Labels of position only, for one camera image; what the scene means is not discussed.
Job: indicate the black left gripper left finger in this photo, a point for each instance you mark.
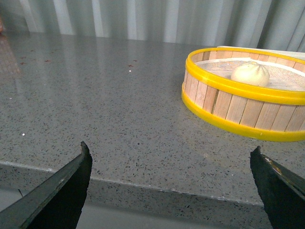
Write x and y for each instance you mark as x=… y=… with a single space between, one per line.
x=56 y=203

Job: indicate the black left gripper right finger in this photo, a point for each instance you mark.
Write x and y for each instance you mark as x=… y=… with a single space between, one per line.
x=281 y=191

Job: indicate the white steamed bun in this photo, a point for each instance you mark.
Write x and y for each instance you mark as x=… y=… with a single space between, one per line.
x=251 y=73

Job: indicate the yellow rimmed bamboo steamer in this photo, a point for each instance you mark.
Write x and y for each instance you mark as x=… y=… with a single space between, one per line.
x=251 y=111

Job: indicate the white steamer liner cloth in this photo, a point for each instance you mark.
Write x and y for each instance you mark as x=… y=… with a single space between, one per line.
x=281 y=77

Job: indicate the grey pleated curtain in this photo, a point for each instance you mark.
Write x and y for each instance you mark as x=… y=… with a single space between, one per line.
x=264 y=24

